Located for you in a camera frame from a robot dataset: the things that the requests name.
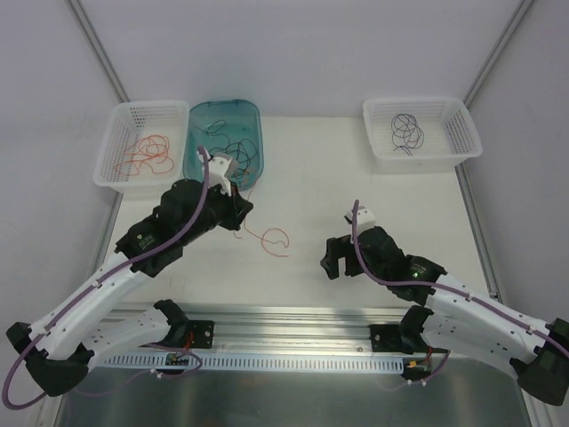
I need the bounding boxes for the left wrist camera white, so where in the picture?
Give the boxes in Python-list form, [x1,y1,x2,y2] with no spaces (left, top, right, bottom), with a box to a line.
[197,151,237,196]

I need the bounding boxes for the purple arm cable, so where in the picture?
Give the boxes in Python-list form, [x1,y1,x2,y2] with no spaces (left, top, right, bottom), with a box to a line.
[351,198,569,359]
[2,146,210,408]

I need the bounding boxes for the aluminium frame post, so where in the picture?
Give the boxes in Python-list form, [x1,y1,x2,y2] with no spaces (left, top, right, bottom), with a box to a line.
[65,0,131,103]
[463,0,537,109]

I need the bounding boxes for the white slotted cable duct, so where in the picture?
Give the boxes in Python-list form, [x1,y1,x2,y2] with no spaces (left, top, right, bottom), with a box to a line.
[100,351,404,375]

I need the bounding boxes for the brown cable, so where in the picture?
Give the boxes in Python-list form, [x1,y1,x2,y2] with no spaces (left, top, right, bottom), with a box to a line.
[193,118,254,179]

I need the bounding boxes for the white plastic basket right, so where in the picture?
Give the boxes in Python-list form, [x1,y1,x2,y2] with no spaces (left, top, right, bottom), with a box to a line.
[363,96,483,174]

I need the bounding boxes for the orange cable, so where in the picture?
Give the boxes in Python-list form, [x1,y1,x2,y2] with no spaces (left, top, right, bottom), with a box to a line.
[233,166,291,258]
[115,134,175,178]

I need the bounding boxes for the aluminium frame post left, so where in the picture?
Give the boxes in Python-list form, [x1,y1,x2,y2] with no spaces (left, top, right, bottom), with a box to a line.
[65,0,131,103]

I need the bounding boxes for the white plastic basket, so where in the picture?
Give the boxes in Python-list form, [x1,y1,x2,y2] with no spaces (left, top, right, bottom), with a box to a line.
[363,96,483,174]
[92,100,189,193]

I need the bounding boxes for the white plastic basket left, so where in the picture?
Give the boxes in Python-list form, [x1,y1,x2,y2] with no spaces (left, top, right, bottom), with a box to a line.
[92,100,189,193]

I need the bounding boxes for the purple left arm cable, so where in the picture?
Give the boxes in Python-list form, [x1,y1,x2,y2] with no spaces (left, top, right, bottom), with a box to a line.
[2,146,210,408]

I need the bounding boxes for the aluminium frame post right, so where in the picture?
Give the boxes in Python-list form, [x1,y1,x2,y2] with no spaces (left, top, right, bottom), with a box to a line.
[463,0,537,109]

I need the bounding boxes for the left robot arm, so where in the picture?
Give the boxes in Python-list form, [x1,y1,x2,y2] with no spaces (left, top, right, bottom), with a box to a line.
[6,179,253,397]

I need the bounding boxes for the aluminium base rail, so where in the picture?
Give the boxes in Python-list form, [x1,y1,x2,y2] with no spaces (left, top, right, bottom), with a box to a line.
[101,304,503,357]

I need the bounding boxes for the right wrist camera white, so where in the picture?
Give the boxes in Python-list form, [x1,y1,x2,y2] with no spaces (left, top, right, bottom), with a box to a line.
[344,206,376,235]

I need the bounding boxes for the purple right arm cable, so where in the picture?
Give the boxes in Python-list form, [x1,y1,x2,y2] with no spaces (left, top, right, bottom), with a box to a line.
[351,198,569,359]

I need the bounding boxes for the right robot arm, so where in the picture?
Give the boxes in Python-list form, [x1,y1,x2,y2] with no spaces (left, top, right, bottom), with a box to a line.
[320,227,568,407]

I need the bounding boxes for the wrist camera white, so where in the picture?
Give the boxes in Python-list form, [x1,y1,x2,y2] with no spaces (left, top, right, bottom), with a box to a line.
[197,151,237,196]
[344,206,376,235]

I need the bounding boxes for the teal transparent plastic tub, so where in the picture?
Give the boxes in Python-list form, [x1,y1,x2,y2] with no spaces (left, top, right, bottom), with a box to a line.
[182,100,264,191]

